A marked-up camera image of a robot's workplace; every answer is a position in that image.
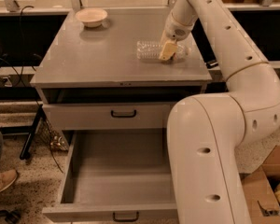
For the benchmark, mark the black drawer handle lower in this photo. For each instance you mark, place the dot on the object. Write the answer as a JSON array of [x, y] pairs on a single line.
[[125, 217]]

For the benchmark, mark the black drawer handle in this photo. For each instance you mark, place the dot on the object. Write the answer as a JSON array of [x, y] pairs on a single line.
[[123, 114], [125, 217]]

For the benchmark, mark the cardboard box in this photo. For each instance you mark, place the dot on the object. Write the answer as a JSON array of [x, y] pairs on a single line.
[[259, 187]]

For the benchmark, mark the white bowl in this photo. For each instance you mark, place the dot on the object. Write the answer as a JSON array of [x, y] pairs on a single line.
[[91, 17]]

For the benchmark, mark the tan shoe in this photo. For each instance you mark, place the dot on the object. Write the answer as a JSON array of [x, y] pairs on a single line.
[[7, 178]]

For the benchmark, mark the clear plastic water bottle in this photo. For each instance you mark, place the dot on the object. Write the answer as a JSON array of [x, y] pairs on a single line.
[[150, 50]]

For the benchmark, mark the grey drawer cabinet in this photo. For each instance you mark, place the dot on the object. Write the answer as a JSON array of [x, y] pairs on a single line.
[[100, 65]]

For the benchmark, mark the open grey bottom drawer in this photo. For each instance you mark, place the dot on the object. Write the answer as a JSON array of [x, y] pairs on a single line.
[[111, 171]]

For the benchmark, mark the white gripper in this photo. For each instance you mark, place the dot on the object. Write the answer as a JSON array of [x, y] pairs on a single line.
[[176, 31]]

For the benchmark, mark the black drawer handle upper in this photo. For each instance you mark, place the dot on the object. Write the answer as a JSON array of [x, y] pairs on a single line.
[[123, 114]]

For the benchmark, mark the black metal leg left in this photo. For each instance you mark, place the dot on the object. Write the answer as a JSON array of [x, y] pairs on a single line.
[[25, 154]]

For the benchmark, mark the small black device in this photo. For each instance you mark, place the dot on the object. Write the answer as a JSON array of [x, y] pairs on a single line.
[[211, 64]]

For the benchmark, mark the closed grey upper drawer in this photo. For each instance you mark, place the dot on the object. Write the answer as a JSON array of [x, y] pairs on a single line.
[[97, 116]]

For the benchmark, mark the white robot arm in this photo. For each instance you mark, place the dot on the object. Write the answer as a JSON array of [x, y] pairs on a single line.
[[204, 130]]

